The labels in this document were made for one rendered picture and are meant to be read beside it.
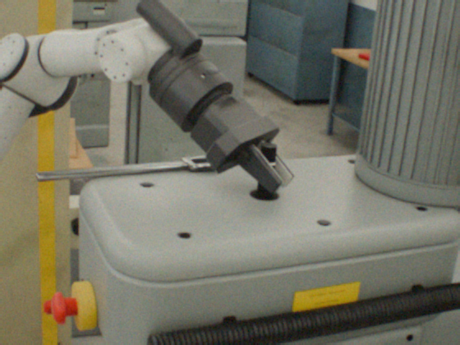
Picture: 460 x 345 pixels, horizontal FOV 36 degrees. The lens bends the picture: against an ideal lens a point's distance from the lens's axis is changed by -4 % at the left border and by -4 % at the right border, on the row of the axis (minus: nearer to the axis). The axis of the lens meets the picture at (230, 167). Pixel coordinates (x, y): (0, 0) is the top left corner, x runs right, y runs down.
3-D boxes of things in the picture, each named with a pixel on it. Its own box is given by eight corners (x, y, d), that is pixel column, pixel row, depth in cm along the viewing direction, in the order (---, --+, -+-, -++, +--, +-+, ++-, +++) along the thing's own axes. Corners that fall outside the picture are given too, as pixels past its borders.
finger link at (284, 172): (294, 174, 91) (259, 139, 92) (280, 191, 93) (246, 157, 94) (301, 171, 92) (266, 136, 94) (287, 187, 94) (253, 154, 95)
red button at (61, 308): (55, 332, 86) (54, 303, 85) (49, 315, 89) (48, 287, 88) (81, 328, 87) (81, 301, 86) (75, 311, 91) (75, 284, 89)
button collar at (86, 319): (81, 340, 87) (80, 297, 85) (71, 314, 92) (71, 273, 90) (97, 338, 87) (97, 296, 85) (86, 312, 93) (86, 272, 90)
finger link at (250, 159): (273, 195, 91) (238, 160, 93) (287, 178, 89) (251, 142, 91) (266, 199, 90) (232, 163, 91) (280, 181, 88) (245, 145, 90)
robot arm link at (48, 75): (135, 47, 109) (60, 52, 122) (86, 12, 102) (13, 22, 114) (110, 111, 106) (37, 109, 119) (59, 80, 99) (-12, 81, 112)
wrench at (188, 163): (39, 186, 89) (39, 179, 89) (34, 174, 93) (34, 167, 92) (218, 170, 99) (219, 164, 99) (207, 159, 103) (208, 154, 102)
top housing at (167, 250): (119, 388, 79) (121, 262, 73) (71, 274, 101) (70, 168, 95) (457, 323, 97) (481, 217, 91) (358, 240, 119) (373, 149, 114)
